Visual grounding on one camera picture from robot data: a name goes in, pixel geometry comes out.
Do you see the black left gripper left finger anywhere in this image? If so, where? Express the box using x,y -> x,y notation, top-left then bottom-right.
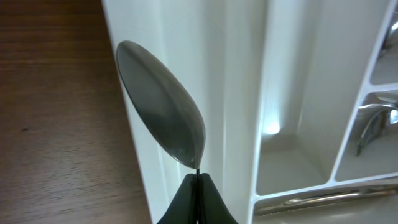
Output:
158,174 -> 197,224

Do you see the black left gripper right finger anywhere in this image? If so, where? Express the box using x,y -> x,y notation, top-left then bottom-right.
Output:
198,173 -> 238,224

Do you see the small steel teaspoon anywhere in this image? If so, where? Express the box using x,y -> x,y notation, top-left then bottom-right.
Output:
116,40 -> 206,170

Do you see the steel table knife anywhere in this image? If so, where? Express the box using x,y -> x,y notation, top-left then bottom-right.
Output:
253,184 -> 397,217

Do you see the steel fork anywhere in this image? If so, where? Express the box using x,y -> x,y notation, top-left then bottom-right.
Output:
356,104 -> 397,156

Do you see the white plastic cutlery tray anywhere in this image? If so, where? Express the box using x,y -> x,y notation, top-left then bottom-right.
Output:
102,0 -> 397,223

